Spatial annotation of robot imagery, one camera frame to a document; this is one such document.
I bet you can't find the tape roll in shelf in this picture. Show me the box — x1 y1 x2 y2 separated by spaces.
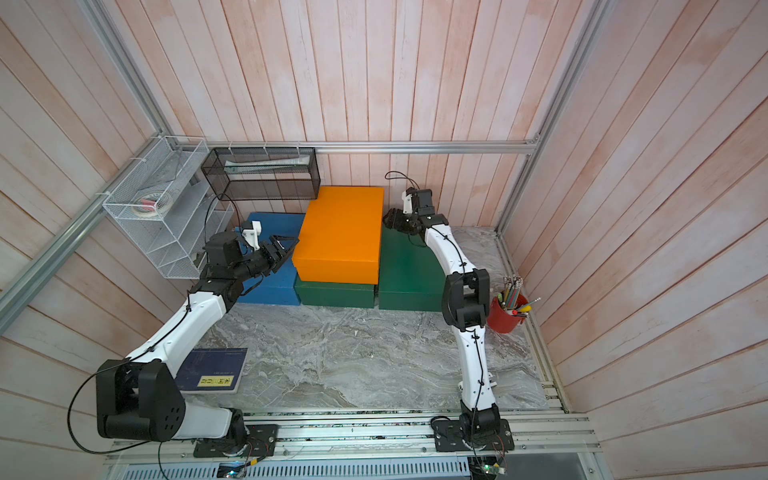
131 191 174 218

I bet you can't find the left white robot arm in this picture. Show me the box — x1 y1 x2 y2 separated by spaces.
95 228 298 457

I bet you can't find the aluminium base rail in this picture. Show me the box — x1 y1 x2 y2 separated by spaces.
102 409 612 479

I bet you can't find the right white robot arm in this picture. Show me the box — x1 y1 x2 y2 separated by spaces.
383 186 502 450

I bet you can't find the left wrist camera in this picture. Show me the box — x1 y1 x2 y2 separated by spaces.
241 221 262 251

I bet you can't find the dark blue notebook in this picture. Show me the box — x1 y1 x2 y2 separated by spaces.
175 348 248 394

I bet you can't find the blue shoebox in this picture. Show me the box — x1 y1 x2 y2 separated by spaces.
238 213 304 306

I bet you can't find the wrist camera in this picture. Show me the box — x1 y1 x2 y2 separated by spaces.
241 221 262 251
402 189 414 215

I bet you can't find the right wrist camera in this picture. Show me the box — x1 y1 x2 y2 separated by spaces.
402 189 414 215

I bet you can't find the paper in mesh basket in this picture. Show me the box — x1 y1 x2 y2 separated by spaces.
224 156 311 174

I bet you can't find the white wire wall shelf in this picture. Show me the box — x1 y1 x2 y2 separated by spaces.
103 136 234 280

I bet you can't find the orange shoebox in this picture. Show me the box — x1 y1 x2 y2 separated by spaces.
293 186 384 285

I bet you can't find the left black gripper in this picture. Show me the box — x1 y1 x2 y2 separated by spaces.
232 234 300 281

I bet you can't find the black mesh wall basket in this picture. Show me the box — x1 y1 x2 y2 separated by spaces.
201 146 321 201

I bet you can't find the red pen cup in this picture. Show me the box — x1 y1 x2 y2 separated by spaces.
487 296 528 334

